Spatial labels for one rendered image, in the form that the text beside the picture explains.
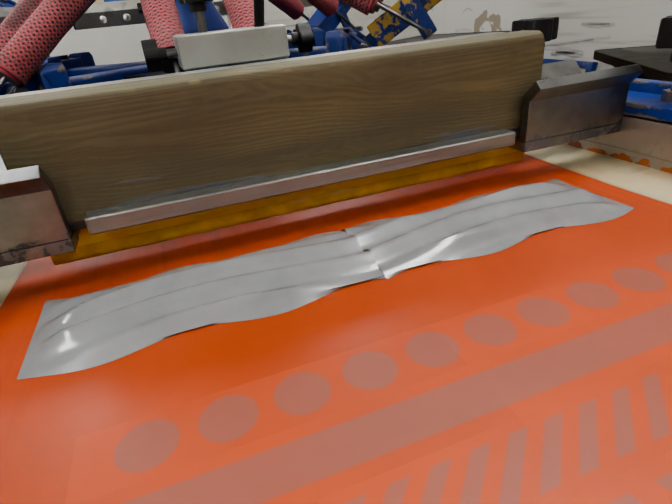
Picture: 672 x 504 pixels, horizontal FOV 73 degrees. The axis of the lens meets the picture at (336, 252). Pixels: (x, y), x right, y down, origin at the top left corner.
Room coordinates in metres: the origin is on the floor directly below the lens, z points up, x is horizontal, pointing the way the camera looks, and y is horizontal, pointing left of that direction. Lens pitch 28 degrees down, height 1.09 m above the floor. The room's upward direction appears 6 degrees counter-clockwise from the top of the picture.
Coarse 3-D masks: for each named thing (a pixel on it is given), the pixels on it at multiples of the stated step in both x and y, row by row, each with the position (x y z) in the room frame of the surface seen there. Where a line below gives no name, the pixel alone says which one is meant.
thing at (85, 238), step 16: (448, 160) 0.34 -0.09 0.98; (464, 160) 0.35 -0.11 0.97; (368, 176) 0.32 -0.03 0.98; (384, 176) 0.33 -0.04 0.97; (304, 192) 0.31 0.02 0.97; (320, 192) 0.31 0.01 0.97; (224, 208) 0.29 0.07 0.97; (240, 208) 0.29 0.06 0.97; (144, 224) 0.27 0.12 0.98; (160, 224) 0.28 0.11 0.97; (176, 224) 0.28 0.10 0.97; (80, 240) 0.26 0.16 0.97; (96, 240) 0.27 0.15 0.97
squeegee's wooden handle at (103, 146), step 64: (320, 64) 0.31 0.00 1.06; (384, 64) 0.32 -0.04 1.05; (448, 64) 0.33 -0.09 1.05; (512, 64) 0.35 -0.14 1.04; (0, 128) 0.25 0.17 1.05; (64, 128) 0.26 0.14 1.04; (128, 128) 0.27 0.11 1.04; (192, 128) 0.28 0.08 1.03; (256, 128) 0.29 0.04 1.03; (320, 128) 0.30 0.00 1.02; (384, 128) 0.32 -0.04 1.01; (448, 128) 0.33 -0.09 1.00; (512, 128) 0.35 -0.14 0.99; (64, 192) 0.25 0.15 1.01; (128, 192) 0.26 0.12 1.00
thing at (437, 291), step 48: (384, 192) 0.34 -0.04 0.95; (432, 192) 0.33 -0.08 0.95; (480, 192) 0.32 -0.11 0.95; (624, 192) 0.30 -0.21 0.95; (528, 240) 0.24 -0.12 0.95; (576, 240) 0.23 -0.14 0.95; (624, 240) 0.23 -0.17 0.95; (432, 288) 0.20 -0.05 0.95; (480, 288) 0.19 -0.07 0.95; (528, 288) 0.19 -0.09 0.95
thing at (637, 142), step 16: (624, 128) 0.36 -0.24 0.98; (640, 128) 0.35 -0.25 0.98; (656, 128) 0.34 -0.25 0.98; (576, 144) 0.41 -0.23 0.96; (592, 144) 0.39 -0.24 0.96; (608, 144) 0.38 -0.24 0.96; (624, 144) 0.36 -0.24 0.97; (640, 144) 0.35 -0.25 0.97; (656, 144) 0.34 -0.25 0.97; (640, 160) 0.35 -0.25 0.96; (656, 160) 0.33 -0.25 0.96
